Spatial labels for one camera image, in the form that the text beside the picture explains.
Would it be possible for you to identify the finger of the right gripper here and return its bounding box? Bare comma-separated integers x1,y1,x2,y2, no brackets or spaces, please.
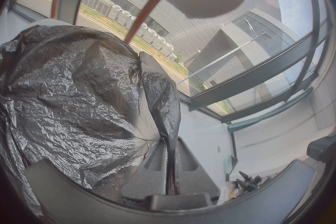
236,171,252,192
251,175,263,189

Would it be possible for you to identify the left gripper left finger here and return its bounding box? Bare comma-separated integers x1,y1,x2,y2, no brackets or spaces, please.
121,138,168,204

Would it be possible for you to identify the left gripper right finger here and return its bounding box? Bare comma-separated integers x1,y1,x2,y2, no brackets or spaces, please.
172,137,220,202

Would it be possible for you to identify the black plastic bag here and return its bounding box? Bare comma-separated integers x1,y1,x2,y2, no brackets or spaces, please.
0,24,182,218

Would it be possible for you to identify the white trash bin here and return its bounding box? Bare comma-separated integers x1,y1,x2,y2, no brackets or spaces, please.
25,18,79,27

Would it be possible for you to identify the window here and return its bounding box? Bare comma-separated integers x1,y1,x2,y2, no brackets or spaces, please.
8,0,328,130

